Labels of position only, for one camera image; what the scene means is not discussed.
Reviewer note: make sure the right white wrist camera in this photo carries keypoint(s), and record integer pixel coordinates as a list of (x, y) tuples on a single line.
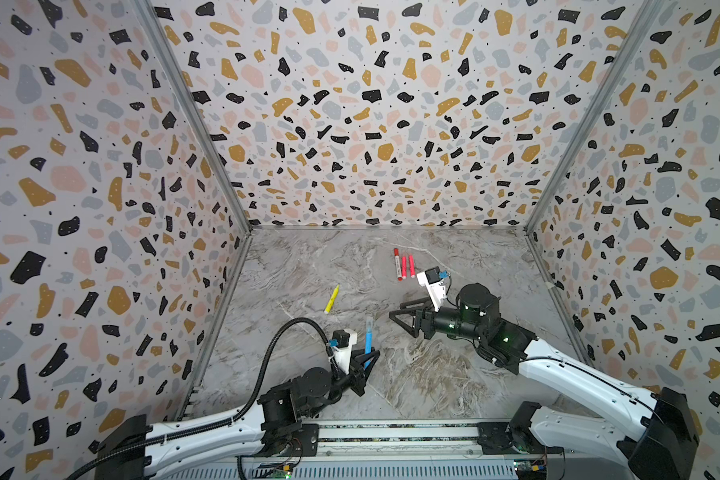
[(434, 281)]

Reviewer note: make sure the blue green pen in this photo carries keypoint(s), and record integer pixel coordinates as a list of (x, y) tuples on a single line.
[(368, 343)]

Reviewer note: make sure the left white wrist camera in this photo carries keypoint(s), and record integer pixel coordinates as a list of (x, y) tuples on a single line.
[(342, 343)]

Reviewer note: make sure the yellow highlighter pen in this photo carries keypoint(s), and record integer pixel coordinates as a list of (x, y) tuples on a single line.
[(331, 302)]

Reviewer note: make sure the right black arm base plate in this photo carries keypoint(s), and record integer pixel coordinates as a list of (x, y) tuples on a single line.
[(514, 435)]

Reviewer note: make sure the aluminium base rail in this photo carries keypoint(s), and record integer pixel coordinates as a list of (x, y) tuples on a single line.
[(407, 449)]

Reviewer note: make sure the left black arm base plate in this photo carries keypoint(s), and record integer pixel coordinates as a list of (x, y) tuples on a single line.
[(299, 440)]

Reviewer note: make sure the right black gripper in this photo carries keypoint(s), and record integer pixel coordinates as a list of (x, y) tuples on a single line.
[(424, 321)]

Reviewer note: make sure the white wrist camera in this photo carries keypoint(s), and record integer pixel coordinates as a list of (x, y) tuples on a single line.
[(434, 281), (342, 343)]

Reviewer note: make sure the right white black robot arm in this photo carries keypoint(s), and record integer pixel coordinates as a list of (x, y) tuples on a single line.
[(651, 434)]

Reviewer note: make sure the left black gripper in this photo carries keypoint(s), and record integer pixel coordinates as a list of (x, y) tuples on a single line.
[(348, 379)]

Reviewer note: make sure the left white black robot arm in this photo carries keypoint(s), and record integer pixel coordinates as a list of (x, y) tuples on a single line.
[(137, 450)]

